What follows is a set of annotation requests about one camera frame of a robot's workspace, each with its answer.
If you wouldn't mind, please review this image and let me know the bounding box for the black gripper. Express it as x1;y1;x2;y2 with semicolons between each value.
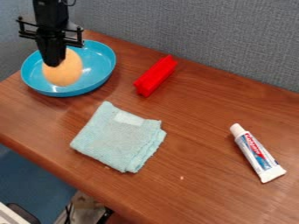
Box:
16;0;84;67

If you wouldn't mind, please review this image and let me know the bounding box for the yellow orange ball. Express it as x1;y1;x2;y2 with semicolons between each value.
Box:
42;49;83;87

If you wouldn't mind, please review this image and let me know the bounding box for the blue plate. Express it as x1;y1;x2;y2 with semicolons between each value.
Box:
21;39;118;97

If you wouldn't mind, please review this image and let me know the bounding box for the red plastic block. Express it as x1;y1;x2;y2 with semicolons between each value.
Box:
134;55;178;97

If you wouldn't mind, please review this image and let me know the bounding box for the light blue folded cloth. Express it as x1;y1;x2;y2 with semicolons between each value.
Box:
70;101;167;173

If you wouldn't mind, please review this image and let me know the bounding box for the white toothpaste tube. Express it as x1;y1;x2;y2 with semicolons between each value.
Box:
230;123;286;184

